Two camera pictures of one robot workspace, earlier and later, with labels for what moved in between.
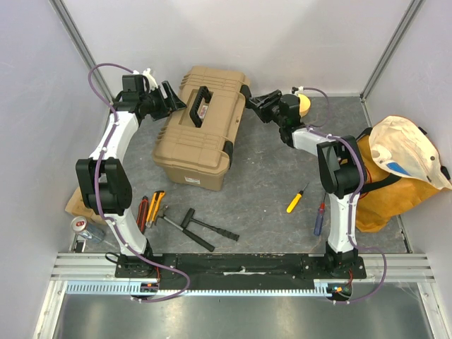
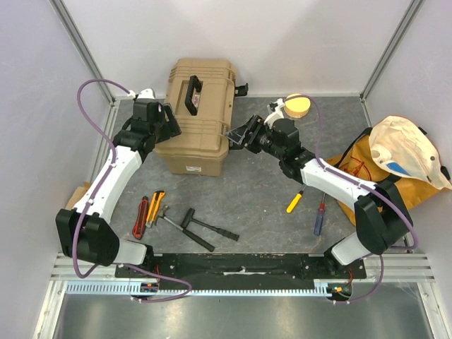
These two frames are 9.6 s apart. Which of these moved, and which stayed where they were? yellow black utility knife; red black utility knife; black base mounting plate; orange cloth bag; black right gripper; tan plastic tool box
Moved: black right gripper; tan plastic tool box
Stayed: orange cloth bag; black base mounting plate; yellow black utility knife; red black utility knife
